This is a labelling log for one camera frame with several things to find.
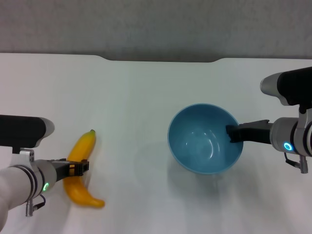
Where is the right arm cable with plug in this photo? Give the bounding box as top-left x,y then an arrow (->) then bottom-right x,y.
284,152 -> 309,174

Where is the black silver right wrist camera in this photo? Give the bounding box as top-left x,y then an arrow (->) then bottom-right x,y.
260,66 -> 312,107

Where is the arm cable with plug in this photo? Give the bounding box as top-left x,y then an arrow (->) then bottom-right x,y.
25,194 -> 47,217
284,152 -> 309,174

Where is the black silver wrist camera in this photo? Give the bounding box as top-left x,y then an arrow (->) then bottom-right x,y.
260,66 -> 312,107
0,114 -> 56,155

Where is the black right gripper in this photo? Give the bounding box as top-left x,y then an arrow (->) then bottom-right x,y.
225,119 -> 274,145

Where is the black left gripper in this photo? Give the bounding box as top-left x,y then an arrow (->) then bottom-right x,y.
50,159 -> 90,182

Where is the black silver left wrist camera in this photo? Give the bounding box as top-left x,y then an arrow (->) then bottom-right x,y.
0,114 -> 56,155

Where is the blue bowl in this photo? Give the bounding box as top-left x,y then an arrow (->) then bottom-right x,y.
167,103 -> 244,176

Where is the left arm cable with plug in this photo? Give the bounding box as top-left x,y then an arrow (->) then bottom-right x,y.
25,194 -> 47,217

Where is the yellow banana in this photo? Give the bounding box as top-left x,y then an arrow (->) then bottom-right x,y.
62,129 -> 106,209

